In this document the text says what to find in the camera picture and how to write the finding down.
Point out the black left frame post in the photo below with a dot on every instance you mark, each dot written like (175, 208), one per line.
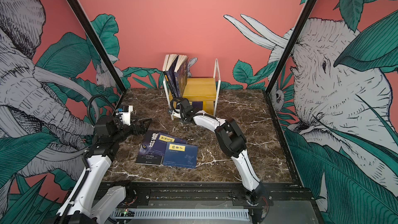
(94, 38)

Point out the black frame post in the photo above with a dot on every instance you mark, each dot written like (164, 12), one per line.
(306, 11)
(94, 38)

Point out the white frame wooden bookshelf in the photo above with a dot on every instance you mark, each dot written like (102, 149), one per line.
(199, 88)

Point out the white slotted cable duct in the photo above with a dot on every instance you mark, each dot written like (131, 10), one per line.
(185, 213)

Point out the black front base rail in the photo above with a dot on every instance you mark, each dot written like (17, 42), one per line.
(141, 193)

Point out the dark purple book white strip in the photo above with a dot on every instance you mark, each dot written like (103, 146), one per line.
(145, 155)

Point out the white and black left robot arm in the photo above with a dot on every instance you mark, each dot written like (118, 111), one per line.
(80, 207)

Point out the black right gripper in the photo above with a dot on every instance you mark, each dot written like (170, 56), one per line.
(185, 120)

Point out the yellow cartoon cover book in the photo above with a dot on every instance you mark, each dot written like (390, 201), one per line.
(208, 107)

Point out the navy book with yellow label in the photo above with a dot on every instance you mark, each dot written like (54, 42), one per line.
(161, 141)

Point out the black right frame post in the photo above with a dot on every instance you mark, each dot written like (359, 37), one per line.
(306, 11)

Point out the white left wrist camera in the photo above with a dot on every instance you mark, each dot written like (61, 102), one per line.
(124, 114)

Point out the purple book with old man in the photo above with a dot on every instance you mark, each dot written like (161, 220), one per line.
(170, 73)

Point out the dark brown standing book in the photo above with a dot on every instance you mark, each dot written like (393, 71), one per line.
(164, 66)

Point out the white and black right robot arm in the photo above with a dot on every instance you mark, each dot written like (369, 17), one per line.
(231, 141)

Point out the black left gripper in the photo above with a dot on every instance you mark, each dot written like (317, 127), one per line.
(141, 129)

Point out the blue book with yellow label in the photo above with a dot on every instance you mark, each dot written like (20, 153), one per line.
(180, 155)

